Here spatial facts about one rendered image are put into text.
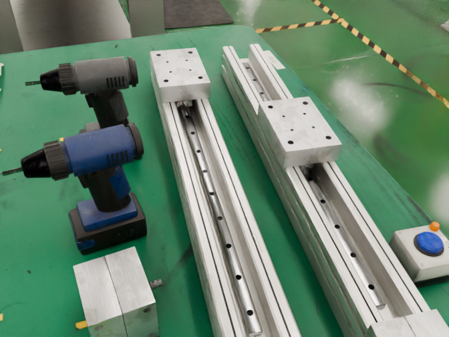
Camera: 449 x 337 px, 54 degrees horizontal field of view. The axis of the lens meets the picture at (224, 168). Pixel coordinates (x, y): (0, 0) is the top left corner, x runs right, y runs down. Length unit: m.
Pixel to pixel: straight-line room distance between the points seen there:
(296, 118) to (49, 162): 0.46
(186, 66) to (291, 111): 0.27
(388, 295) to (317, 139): 0.30
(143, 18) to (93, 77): 1.36
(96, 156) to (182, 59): 0.45
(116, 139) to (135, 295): 0.22
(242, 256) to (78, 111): 0.59
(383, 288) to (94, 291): 0.42
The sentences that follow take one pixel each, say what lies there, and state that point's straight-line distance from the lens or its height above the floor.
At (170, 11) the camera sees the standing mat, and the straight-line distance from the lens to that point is 3.58.
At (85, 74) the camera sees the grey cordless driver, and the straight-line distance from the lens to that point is 0.84.
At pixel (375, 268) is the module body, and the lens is 0.74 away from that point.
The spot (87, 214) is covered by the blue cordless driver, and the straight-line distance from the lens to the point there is 0.77.
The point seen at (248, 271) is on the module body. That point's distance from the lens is 0.71.
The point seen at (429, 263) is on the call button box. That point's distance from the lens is 0.78.
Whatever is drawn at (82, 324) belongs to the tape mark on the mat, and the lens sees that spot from 0.73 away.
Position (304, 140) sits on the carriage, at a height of 0.90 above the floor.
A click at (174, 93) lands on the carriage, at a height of 0.89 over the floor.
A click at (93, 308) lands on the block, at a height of 0.87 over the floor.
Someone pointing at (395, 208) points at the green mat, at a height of 0.78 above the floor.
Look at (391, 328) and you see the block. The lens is 0.65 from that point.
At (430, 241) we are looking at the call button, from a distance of 0.79.
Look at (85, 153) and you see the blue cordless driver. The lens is 0.66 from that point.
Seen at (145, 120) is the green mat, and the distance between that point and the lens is 1.07.
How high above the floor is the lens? 1.40
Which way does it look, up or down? 42 degrees down
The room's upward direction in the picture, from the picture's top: 3 degrees clockwise
